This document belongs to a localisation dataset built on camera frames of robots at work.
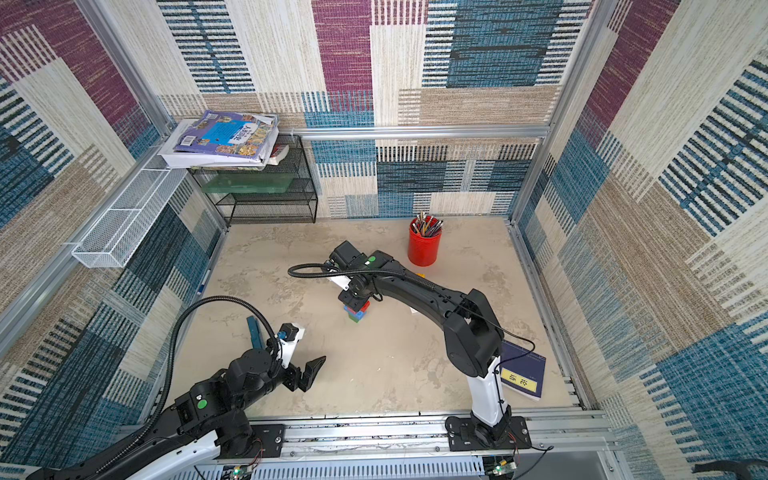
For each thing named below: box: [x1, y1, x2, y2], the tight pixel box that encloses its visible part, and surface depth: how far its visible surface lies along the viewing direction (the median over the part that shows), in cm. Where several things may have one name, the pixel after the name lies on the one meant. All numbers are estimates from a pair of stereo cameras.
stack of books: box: [158, 110, 290, 171], surface depth 81 cm
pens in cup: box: [412, 211, 444, 237], surface depth 101 cm
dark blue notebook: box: [500, 340, 546, 402], surface depth 83 cm
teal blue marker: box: [246, 316, 266, 350], surface depth 91 cm
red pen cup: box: [408, 218, 442, 267], surface depth 106 cm
